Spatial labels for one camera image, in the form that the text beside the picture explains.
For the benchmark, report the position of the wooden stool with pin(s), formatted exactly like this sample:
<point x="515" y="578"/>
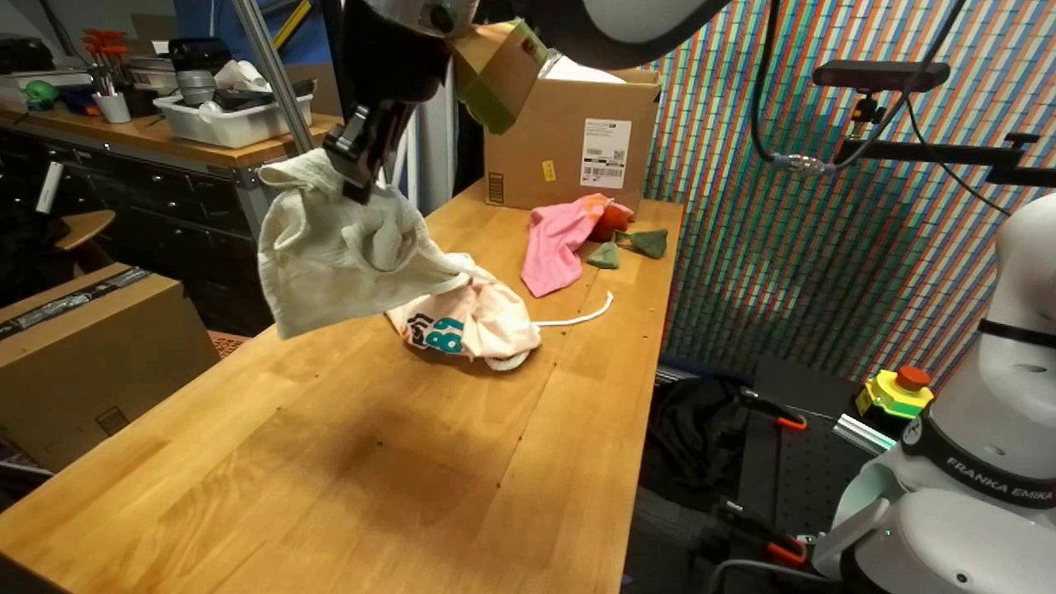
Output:
<point x="88" y="230"/>

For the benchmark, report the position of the silver green metal bar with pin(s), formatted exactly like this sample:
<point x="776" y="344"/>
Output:
<point x="864" y="433"/>

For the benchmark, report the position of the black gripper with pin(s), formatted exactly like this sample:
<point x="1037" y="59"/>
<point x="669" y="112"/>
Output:
<point x="369" y="133"/>

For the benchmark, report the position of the cardboard box with white labels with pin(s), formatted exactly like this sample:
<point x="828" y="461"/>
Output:
<point x="595" y="144"/>

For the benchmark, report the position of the pale pink printed shirt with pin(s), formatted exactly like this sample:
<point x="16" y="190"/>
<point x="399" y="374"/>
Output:
<point x="484" y="325"/>

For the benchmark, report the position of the yellow red emergency stop button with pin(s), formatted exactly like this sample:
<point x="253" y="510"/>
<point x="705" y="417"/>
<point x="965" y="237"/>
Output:
<point x="900" y="393"/>

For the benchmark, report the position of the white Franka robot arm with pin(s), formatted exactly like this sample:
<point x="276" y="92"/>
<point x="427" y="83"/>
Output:
<point x="992" y="441"/>

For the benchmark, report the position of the orange red cloth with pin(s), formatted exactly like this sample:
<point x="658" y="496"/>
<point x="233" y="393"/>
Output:
<point x="615" y="219"/>

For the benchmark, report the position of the white plastic bin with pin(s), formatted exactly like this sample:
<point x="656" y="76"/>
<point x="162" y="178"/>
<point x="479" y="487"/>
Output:
<point x="227" y="124"/>

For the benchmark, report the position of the small green object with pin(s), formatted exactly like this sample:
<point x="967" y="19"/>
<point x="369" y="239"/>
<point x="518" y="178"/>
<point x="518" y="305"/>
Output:
<point x="40" y="92"/>

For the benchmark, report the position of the white hanging tag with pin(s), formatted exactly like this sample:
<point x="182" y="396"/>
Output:
<point x="52" y="186"/>

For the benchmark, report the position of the white cup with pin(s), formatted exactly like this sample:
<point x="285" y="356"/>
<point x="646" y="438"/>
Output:
<point x="115" y="108"/>

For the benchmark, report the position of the silver metal pole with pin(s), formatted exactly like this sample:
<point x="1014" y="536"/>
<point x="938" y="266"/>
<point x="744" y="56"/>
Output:
<point x="276" y="76"/>

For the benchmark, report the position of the black bag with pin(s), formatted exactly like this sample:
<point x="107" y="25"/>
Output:
<point x="698" y="441"/>

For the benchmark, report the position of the blue board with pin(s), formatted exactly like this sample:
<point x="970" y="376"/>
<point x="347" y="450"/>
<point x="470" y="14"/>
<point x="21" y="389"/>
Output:
<point x="217" y="22"/>

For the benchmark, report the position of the wooden workbench with grey cabinets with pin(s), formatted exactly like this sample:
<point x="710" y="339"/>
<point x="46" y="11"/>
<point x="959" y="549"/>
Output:
<point x="166" y="208"/>

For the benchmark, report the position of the white packing paper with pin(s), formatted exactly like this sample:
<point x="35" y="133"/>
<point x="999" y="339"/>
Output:
<point x="579" y="70"/>

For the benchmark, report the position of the black bar camera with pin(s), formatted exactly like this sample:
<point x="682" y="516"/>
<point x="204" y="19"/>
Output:
<point x="879" y="76"/>

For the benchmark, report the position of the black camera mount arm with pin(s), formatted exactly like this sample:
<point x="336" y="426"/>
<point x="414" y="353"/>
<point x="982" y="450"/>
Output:
<point x="934" y="152"/>

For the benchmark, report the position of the pink cloth with orange print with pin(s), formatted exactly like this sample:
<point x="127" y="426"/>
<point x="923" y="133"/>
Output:
<point x="556" y="250"/>

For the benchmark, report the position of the white terry towel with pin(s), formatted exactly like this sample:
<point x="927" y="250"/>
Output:
<point x="340" y="253"/>

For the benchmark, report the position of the black orange clamp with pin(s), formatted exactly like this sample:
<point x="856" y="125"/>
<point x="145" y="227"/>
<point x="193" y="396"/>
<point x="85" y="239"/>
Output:
<point x="782" y="419"/>
<point x="780" y="546"/>

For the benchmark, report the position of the green cloth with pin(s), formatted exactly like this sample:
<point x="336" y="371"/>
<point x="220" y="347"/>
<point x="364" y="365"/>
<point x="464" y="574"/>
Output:
<point x="649" y="246"/>
<point x="602" y="254"/>

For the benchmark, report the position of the cardboard box with black tape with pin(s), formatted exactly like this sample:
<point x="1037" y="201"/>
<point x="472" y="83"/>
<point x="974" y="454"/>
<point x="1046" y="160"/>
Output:
<point x="99" y="365"/>

